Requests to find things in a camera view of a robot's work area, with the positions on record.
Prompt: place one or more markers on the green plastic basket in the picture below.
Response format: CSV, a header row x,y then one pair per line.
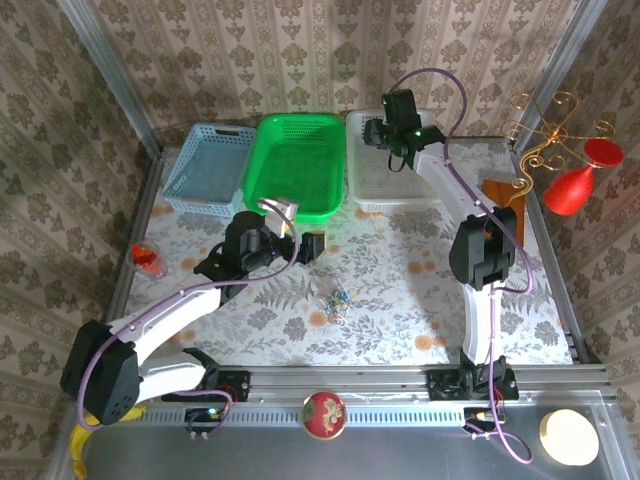
x,y
295,165

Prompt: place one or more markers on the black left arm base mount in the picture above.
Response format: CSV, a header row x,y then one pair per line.
x,y
232,385

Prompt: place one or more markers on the red vase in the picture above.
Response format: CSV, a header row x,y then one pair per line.
x,y
567,192

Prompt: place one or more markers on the yellow banana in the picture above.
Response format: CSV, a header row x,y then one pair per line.
x,y
77,445

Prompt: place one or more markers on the clear cup with red contents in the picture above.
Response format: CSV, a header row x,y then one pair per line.
x,y
146,260

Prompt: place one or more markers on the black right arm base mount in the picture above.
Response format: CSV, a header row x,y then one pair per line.
x,y
445,385

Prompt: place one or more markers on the brown wooden block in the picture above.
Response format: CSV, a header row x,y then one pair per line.
x,y
500,192

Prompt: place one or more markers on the white plastic basket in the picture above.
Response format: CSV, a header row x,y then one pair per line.
x,y
380,185

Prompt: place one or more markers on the small black connector box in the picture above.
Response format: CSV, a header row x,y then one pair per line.
x,y
202,417
480,416

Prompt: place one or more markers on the blue plastic basket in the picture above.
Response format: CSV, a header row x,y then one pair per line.
x,y
205,170

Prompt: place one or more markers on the red embroidered ball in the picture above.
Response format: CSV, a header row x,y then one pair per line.
x,y
324,415

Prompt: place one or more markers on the aluminium frame post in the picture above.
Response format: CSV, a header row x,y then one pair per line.
x,y
110,75
560,75

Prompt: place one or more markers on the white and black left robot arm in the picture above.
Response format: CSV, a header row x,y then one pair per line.
x,y
165,312

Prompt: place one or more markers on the round white disc lamp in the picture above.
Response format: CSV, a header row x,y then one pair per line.
x,y
569,437

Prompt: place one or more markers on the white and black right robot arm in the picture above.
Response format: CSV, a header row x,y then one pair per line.
x,y
440,170

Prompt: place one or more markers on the aluminium front rail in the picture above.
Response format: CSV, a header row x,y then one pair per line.
x,y
340,382

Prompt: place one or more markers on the floral tablecloth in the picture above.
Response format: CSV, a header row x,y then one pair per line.
x,y
375,280

